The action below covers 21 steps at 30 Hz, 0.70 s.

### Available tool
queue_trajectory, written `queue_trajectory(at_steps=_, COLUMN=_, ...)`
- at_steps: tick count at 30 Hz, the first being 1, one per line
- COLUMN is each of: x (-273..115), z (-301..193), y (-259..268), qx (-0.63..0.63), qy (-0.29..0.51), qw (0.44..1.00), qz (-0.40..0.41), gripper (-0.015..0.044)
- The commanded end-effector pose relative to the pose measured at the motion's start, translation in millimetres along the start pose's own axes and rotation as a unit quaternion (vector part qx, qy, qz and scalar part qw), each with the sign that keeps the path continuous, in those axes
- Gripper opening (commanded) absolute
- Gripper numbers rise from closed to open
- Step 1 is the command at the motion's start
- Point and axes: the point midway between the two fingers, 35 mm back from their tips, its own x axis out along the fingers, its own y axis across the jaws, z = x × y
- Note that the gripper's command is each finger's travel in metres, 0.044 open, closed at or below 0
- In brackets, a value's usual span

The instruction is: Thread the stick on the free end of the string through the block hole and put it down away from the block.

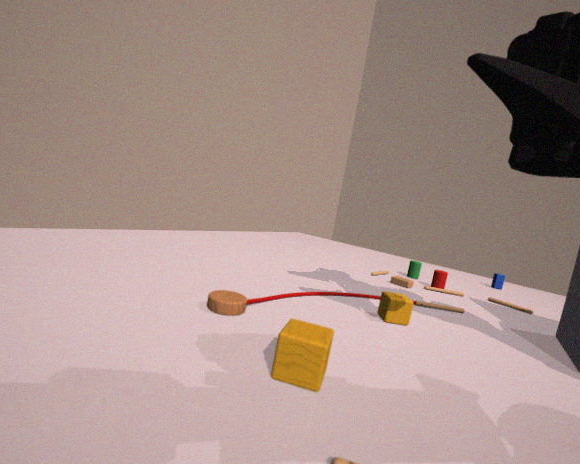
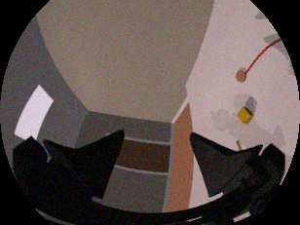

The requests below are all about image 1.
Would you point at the red cylinder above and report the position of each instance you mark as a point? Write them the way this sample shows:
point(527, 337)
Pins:
point(439, 279)

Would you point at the green cylinder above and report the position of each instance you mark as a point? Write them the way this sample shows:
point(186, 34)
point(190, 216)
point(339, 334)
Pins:
point(414, 269)

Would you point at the small blue block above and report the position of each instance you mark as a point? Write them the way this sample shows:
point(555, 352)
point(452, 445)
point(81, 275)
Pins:
point(497, 281)

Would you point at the round wooden button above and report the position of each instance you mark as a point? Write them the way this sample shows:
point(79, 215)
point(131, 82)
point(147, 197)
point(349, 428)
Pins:
point(227, 302)

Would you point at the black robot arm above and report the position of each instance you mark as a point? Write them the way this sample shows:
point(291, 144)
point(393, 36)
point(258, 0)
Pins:
point(545, 47)

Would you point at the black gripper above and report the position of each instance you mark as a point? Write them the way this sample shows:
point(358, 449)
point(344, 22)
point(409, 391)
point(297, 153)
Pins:
point(545, 129)

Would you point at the red string with wooden stick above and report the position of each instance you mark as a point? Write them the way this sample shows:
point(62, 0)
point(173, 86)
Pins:
point(417, 303)

